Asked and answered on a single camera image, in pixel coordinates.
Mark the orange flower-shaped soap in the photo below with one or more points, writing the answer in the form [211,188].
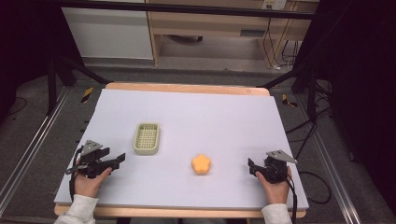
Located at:
[201,164]

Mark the white foam table mat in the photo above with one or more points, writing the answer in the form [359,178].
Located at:
[193,124]

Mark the light wooden desk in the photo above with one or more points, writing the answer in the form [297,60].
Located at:
[202,23]

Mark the metal floor rail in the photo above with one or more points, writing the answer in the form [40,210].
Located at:
[333,174]
[34,143]

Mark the beige slotted soap dish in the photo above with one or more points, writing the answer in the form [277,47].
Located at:
[147,138]

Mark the wooden table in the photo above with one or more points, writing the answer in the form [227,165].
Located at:
[186,88]

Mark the black horizontal frame bar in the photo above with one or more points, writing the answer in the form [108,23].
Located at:
[186,8]

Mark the black frame stand leg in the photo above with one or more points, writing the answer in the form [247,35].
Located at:
[311,90]
[51,87]

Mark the white power strip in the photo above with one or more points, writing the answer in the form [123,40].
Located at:
[274,4]

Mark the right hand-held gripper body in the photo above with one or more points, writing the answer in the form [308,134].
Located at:
[275,169]

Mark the person's left hand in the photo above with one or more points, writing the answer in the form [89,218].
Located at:
[88,185]

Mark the black curtain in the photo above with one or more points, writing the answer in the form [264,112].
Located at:
[25,40]
[361,93]

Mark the yellow black floor tape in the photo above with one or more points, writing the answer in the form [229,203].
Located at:
[289,101]
[87,94]

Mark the white cabinet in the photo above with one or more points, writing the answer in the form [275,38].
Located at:
[109,31]

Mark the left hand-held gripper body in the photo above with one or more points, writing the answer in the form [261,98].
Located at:
[90,161]

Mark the person's right hand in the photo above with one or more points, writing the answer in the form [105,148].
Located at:
[275,191]

